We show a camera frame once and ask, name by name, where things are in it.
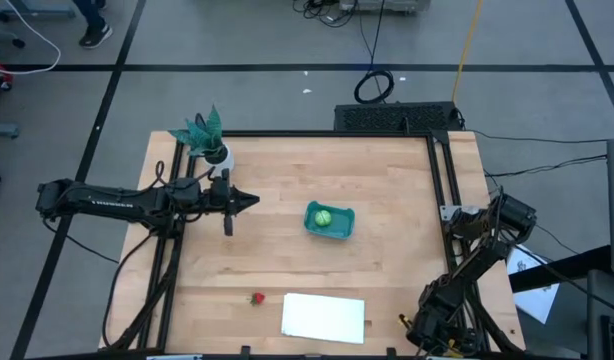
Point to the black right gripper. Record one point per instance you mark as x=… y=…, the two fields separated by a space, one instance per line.
x=432 y=320

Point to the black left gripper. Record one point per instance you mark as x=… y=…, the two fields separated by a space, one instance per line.
x=221 y=197

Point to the green round toy produce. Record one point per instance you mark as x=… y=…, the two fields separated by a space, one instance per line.
x=323 y=218

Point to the teal plastic tupperware container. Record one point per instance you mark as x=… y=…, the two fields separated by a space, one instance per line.
x=342 y=225

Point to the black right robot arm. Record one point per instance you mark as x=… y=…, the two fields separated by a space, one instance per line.
x=487 y=255

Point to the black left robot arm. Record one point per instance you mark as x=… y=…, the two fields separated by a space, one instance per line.
x=112 y=202

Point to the green plant in white pot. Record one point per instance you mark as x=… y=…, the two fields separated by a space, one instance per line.
x=219 y=160

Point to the red toy strawberry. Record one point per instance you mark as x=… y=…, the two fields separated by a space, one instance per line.
x=257 y=299

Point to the white paper sheet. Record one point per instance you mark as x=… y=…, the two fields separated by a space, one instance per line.
x=537 y=300

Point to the white folded cloth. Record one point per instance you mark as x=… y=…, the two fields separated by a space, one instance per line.
x=322 y=317

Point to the black desk beam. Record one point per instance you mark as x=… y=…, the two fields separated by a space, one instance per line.
x=562 y=267

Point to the black perforated computer case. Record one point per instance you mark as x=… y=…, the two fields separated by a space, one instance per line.
x=397 y=117

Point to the person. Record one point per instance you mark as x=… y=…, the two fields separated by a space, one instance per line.
x=94 y=35

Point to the grey equipment box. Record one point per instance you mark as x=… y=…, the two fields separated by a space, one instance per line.
x=387 y=5

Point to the grey furniture foot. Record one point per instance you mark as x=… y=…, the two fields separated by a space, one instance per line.
x=2 y=131

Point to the grey chair leg with caster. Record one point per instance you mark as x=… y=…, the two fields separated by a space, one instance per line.
x=18 y=43

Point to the grey furniture base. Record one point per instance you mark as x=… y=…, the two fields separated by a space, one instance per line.
x=37 y=14

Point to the black aluminium table frame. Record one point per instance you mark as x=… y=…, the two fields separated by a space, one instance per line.
x=337 y=134

